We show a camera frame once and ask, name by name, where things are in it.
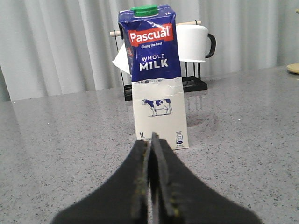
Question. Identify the black wire mug rack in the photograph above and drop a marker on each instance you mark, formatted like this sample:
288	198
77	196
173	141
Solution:
191	81

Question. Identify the tilted white mug black handle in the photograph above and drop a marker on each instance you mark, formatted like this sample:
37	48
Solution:
121	60

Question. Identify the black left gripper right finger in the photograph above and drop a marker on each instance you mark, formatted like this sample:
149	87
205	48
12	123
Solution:
179	197

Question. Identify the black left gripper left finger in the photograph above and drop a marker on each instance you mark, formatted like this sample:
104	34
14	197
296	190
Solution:
122	199

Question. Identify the wooden mug tree stand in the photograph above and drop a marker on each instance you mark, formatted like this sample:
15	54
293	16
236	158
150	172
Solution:
293	68

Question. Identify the blue white milk carton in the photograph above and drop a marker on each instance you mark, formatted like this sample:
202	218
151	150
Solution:
149	34

